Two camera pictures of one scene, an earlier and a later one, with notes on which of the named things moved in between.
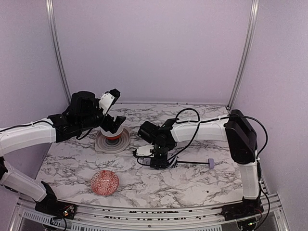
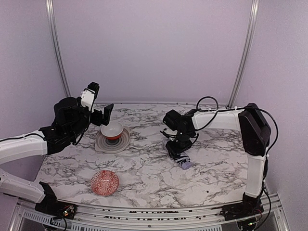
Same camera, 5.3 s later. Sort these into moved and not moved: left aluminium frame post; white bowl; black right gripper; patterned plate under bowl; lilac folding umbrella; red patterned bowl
Moved: black right gripper; lilac folding umbrella
Not moved: left aluminium frame post; red patterned bowl; patterned plate under bowl; white bowl
